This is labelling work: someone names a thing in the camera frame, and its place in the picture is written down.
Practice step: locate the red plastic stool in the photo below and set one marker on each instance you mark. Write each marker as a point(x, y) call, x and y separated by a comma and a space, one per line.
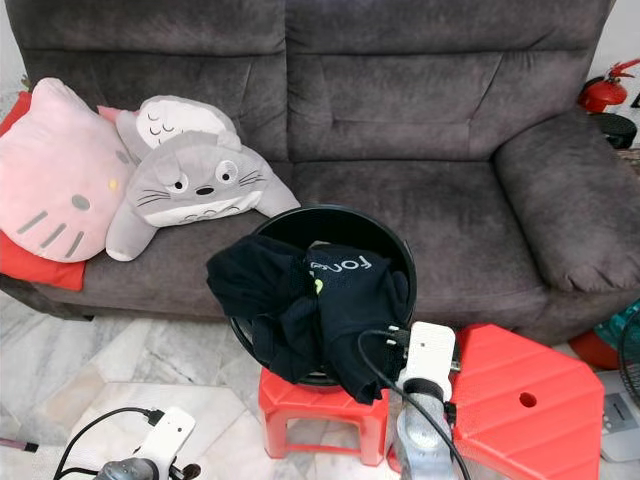
point(310, 400)
point(540, 440)

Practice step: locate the plain black shirt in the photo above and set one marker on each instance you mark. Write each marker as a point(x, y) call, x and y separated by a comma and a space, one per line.
point(255, 285)

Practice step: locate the black plastic bucket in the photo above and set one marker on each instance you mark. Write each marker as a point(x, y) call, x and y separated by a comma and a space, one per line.
point(335, 223)

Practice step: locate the grey Totoro plush open eyes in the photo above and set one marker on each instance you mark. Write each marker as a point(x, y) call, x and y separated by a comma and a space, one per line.
point(195, 155)

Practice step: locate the pink cat face cushion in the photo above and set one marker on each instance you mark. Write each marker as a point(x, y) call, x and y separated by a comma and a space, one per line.
point(60, 175)

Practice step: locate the grey Totoro plush closed eyes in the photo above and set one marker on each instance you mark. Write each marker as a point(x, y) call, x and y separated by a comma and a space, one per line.
point(175, 118)

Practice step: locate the dark grey fabric sofa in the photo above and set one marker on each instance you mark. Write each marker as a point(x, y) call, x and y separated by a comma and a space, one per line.
point(410, 110)

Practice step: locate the white electric floor fan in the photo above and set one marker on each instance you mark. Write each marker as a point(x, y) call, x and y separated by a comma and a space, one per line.
point(622, 425)

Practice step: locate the red fire extinguisher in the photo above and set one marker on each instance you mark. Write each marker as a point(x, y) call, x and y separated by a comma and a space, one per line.
point(600, 95)

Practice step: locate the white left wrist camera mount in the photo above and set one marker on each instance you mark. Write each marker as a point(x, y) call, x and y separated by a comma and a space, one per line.
point(172, 430)

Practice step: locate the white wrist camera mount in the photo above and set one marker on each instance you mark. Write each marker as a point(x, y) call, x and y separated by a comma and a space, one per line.
point(172, 430)
point(430, 355)

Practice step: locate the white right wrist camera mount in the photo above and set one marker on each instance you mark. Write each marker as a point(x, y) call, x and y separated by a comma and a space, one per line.
point(430, 355)

